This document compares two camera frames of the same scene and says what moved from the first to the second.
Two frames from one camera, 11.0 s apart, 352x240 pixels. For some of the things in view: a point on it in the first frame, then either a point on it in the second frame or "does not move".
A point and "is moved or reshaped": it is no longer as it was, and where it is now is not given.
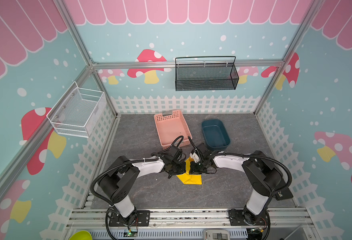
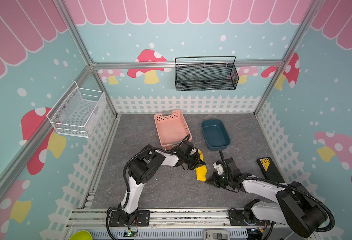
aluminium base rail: [188, 223] does not move
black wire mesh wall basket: [206, 73] does not move
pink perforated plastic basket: [170, 127] does not move
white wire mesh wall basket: [75, 111] does not move
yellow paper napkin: [187, 178] is moved or reshaped
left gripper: [182, 170] → [198, 162]
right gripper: [198, 167] → [221, 177]
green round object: [81, 235] does not move
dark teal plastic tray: [216, 135] does not move
